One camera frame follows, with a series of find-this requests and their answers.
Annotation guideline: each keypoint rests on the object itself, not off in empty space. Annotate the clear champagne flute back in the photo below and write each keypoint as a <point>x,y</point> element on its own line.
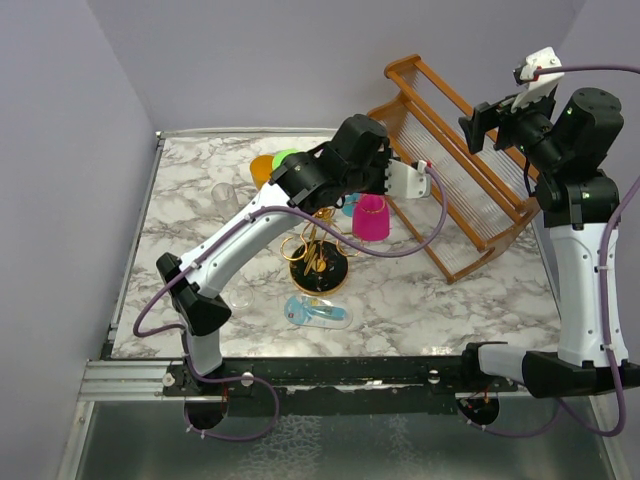
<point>225,200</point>

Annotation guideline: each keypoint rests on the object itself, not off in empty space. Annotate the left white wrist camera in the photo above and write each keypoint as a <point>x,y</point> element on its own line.
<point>409,181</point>

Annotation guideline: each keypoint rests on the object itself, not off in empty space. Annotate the blue plastic wine glass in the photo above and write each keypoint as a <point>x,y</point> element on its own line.
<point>349,204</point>

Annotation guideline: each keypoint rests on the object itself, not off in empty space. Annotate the black mounting base rail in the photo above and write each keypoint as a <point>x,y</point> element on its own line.
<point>325,386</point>

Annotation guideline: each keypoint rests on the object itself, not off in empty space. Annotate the pink plastic wine glass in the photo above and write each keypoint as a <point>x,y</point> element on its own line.
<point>371,218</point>

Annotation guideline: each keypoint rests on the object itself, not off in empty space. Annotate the clear champagne flute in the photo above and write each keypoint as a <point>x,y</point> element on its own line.
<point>239,292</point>
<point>225,200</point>

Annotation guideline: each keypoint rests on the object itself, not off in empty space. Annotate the gold wire wine glass rack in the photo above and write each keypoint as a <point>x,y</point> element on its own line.
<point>319,266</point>

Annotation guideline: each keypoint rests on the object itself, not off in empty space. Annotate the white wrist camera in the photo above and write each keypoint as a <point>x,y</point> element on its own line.
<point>537,85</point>
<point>409,181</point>

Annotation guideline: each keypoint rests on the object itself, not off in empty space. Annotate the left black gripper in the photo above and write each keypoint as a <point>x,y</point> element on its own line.
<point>381,159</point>

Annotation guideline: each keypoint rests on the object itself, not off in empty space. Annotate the wooden dish rack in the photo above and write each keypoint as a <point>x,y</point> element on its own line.
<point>488,205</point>

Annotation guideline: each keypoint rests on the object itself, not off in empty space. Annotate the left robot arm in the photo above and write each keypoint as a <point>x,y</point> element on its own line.
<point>353,161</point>

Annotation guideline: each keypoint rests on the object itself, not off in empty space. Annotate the clear champagne flute front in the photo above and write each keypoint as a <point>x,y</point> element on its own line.
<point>239,292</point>

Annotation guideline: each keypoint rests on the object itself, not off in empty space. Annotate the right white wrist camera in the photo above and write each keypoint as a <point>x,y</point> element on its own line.
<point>537,85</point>

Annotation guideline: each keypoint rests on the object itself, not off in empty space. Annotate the orange plastic wine glass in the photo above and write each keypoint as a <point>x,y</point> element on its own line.
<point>261,169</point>

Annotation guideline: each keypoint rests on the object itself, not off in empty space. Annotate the green plastic wine glass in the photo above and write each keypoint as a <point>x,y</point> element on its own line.
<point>280,156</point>

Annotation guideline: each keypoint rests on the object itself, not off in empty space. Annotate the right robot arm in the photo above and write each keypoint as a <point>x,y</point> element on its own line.
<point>578,202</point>

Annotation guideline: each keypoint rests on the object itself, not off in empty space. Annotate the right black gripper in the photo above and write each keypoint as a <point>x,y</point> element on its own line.
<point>486,116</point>

